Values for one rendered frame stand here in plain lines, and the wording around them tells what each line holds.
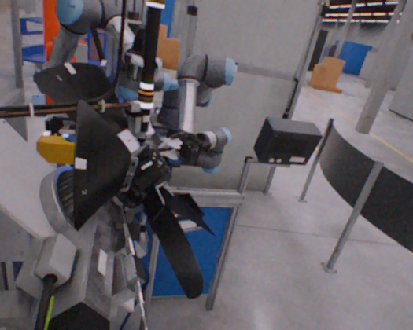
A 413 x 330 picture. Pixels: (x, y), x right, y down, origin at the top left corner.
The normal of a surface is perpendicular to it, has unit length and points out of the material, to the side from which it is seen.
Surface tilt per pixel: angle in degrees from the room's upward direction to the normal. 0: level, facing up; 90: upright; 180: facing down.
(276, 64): 90
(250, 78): 90
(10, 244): 90
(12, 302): 0
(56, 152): 90
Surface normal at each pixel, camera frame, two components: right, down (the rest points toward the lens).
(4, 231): 0.21, 0.46
